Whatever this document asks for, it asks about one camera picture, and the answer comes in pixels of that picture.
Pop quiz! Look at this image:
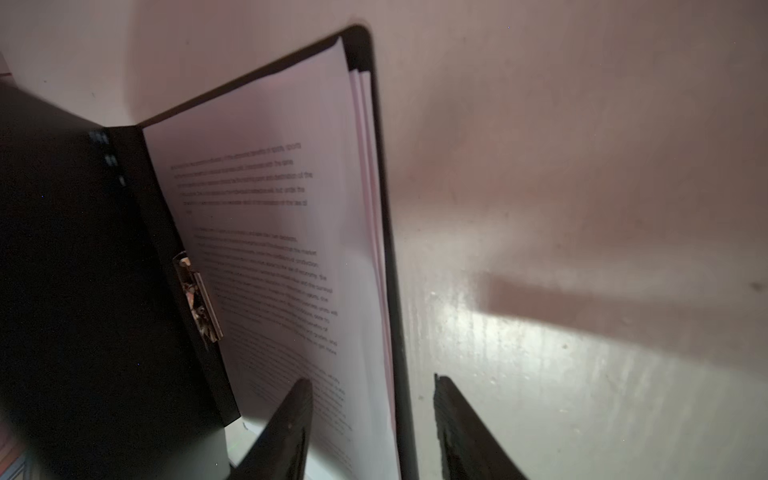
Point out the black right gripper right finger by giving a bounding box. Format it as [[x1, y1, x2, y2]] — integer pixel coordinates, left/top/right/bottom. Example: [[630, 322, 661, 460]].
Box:
[[433, 374, 526, 480]]

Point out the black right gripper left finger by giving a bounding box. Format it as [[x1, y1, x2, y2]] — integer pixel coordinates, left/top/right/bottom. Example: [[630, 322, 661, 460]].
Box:
[[229, 378, 313, 480]]

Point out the blue folder with black inside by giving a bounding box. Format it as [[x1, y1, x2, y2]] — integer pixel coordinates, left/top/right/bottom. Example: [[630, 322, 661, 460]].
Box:
[[1, 24, 418, 479]]

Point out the printed paper sheet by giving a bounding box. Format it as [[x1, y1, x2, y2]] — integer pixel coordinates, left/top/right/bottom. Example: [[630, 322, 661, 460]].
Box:
[[143, 38, 400, 479], [349, 69, 397, 433]]

